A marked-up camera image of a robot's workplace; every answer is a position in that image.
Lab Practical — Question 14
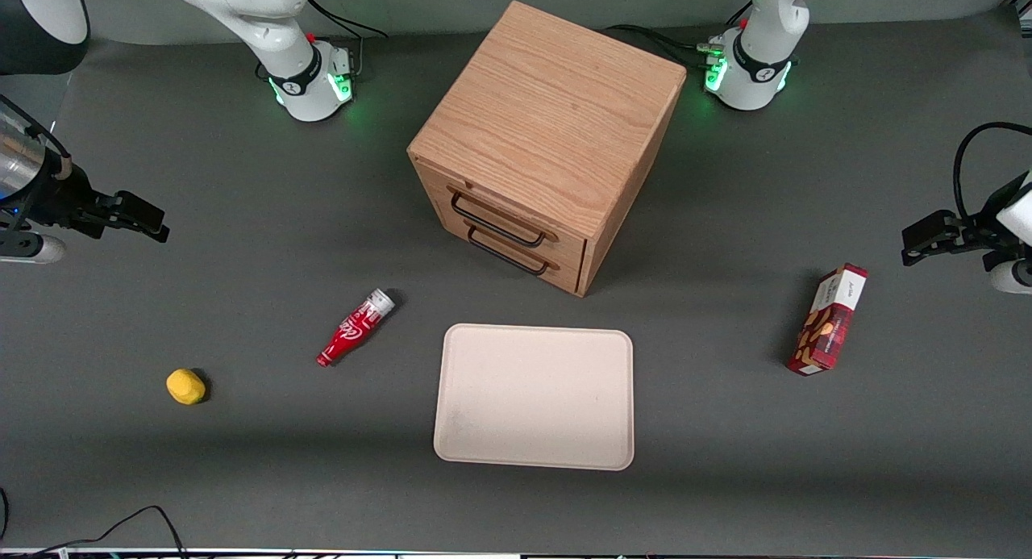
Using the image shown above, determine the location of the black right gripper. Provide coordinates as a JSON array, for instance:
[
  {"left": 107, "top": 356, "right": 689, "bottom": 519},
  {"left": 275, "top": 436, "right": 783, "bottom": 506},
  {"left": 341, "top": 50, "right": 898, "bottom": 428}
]
[{"left": 16, "top": 165, "right": 170, "bottom": 244}]

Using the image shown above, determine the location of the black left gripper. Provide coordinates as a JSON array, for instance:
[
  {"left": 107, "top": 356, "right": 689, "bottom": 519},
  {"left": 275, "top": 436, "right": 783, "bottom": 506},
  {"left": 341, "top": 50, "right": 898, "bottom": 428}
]
[{"left": 901, "top": 177, "right": 1026, "bottom": 266}]

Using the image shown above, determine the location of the wooden drawer front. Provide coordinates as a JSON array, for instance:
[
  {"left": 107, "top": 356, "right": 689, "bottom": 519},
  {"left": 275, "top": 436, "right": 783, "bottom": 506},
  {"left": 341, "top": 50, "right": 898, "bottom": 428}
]
[
  {"left": 435, "top": 202, "right": 585, "bottom": 295},
  {"left": 418, "top": 160, "right": 589, "bottom": 271}
]

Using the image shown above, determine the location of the wooden drawer cabinet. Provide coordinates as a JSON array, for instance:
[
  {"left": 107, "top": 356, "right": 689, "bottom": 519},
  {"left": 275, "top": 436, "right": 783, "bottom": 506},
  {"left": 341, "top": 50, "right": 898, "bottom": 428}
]
[{"left": 407, "top": 0, "right": 688, "bottom": 298}]

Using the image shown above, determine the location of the red plaid cookie box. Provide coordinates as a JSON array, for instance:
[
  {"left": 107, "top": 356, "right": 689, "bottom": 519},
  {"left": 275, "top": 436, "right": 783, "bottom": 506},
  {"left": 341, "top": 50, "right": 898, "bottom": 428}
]
[{"left": 787, "top": 263, "right": 869, "bottom": 376}]

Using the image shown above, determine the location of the yellow lemon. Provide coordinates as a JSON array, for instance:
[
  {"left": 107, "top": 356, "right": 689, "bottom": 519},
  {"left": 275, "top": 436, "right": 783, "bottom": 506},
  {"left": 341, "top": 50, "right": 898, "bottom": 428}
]
[{"left": 166, "top": 369, "right": 207, "bottom": 406}]

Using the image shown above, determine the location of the red cola bottle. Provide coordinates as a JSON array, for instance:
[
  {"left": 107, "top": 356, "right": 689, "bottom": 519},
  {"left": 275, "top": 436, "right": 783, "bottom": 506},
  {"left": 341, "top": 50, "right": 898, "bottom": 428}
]
[{"left": 316, "top": 288, "right": 397, "bottom": 368}]

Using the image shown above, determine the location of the beige plastic tray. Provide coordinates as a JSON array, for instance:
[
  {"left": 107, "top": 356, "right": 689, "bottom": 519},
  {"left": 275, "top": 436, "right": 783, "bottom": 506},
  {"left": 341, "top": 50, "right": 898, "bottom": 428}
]
[{"left": 433, "top": 323, "right": 635, "bottom": 472}]

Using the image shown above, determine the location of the black cable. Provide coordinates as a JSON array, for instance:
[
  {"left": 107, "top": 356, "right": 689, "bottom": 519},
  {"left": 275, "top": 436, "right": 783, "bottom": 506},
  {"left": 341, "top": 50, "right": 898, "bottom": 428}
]
[
  {"left": 605, "top": 24, "right": 714, "bottom": 64},
  {"left": 305, "top": 0, "right": 389, "bottom": 77},
  {"left": 0, "top": 95, "right": 73, "bottom": 181},
  {"left": 954, "top": 122, "right": 1032, "bottom": 221},
  {"left": 0, "top": 506, "right": 188, "bottom": 559}
]

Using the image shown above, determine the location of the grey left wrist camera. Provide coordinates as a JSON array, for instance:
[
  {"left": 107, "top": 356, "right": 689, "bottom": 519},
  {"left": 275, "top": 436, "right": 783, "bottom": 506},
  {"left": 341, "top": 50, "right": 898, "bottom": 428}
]
[{"left": 988, "top": 259, "right": 1032, "bottom": 295}]

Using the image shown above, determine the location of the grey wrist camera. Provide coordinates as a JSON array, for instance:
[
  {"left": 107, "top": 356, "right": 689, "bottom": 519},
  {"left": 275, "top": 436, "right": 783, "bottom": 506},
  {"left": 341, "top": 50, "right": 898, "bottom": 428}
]
[
  {"left": 988, "top": 259, "right": 1032, "bottom": 295},
  {"left": 0, "top": 231, "right": 67, "bottom": 266}
]

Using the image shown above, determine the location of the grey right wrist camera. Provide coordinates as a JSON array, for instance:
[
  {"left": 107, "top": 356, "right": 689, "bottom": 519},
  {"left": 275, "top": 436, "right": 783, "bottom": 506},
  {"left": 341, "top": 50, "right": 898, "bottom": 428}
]
[{"left": 0, "top": 231, "right": 67, "bottom": 266}]

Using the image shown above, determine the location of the black wire drawer handle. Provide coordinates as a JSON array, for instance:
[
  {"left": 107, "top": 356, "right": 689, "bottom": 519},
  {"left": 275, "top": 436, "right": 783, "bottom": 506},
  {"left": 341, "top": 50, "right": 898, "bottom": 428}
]
[
  {"left": 447, "top": 186, "right": 560, "bottom": 248},
  {"left": 465, "top": 223, "right": 560, "bottom": 277}
]

